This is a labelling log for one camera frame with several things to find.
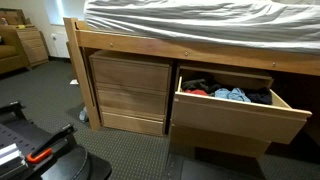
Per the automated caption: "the wooden drawer holding clothes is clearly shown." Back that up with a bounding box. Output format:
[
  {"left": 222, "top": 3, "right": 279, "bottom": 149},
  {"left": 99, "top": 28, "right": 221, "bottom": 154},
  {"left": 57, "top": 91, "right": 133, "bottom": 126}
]
[{"left": 171, "top": 75, "right": 313, "bottom": 145}]

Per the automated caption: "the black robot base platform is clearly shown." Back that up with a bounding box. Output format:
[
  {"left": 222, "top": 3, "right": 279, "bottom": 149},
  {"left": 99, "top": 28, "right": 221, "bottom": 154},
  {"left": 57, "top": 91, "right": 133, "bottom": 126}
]
[{"left": 0, "top": 118, "right": 113, "bottom": 180}]

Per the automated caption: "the wooden three-drawer dresser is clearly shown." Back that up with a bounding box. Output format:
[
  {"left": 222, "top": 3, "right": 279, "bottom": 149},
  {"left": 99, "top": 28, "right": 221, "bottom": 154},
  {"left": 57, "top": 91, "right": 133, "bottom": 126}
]
[{"left": 89, "top": 49, "right": 174, "bottom": 137}]

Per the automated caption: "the plain wooden dresser drawer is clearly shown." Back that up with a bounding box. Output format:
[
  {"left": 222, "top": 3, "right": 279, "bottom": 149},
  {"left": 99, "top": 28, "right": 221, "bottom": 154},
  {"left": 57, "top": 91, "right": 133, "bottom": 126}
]
[{"left": 169, "top": 123, "right": 272, "bottom": 159}]

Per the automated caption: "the red garment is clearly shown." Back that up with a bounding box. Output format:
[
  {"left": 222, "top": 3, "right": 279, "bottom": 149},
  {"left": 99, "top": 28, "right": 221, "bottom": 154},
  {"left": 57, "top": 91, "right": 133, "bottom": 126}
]
[{"left": 184, "top": 88, "right": 210, "bottom": 97}]

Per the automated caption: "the black garment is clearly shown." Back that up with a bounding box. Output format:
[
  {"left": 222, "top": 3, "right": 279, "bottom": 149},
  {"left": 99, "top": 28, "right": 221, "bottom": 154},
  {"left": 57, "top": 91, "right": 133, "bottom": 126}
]
[{"left": 181, "top": 78, "right": 222, "bottom": 95}]

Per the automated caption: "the light blue garment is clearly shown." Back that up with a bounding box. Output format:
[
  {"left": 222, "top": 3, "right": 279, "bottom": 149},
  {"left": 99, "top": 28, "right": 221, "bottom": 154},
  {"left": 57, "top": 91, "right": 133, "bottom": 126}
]
[{"left": 214, "top": 87, "right": 252, "bottom": 103}]

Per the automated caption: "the wooden dresser carcass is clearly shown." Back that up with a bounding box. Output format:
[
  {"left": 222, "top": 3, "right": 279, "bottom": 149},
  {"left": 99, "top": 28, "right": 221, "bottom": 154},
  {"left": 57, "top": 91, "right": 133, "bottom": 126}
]
[{"left": 168, "top": 63, "right": 275, "bottom": 159}]

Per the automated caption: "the blue cloth on floor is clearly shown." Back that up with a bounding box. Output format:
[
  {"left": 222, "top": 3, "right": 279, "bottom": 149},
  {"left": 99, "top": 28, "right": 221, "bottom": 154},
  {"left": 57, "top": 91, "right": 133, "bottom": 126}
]
[{"left": 78, "top": 106, "right": 90, "bottom": 123}]

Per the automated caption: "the mattress with grey sheet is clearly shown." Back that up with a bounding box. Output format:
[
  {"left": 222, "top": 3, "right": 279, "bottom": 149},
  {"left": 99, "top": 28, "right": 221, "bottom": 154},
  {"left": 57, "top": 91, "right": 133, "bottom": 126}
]
[{"left": 83, "top": 0, "right": 320, "bottom": 56}]

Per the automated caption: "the navy garment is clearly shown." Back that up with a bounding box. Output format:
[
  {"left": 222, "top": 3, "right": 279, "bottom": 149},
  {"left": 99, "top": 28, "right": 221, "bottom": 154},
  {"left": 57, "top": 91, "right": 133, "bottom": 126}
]
[{"left": 244, "top": 87, "right": 274, "bottom": 106}]

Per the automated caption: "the bright window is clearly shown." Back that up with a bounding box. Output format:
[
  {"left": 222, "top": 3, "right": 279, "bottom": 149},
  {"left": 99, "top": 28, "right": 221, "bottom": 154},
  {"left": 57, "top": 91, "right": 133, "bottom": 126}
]
[{"left": 44, "top": 0, "right": 86, "bottom": 26}]

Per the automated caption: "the small distant wooden dresser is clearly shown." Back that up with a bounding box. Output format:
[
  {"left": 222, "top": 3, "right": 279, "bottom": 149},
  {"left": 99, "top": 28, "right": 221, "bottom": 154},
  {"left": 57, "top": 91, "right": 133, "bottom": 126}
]
[{"left": 14, "top": 26, "right": 50, "bottom": 70}]

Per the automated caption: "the silver aluminium profile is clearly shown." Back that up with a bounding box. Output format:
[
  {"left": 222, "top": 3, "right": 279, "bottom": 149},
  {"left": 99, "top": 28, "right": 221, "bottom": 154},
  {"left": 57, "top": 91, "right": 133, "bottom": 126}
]
[{"left": 0, "top": 143, "right": 28, "bottom": 175}]

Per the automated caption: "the wooden bed frame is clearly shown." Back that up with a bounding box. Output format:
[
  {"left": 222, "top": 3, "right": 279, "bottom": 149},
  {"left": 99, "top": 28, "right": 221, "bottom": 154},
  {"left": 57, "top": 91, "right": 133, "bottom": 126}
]
[{"left": 63, "top": 17, "right": 320, "bottom": 132}]

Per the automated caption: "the white wall radiator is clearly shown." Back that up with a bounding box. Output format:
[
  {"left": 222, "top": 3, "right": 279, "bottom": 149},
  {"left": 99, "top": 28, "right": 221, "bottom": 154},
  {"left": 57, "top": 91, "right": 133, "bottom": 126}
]
[{"left": 49, "top": 31, "right": 71, "bottom": 60}]

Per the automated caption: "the black clamp orange handle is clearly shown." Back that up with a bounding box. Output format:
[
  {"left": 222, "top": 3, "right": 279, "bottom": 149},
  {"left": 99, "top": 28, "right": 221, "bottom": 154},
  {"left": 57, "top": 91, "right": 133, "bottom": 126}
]
[{"left": 26, "top": 123, "right": 78, "bottom": 165}]

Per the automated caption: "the black metal bracket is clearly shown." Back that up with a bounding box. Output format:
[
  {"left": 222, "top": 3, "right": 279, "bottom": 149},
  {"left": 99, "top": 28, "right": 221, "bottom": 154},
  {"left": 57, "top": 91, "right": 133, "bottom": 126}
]
[{"left": 0, "top": 101, "right": 27, "bottom": 123}]

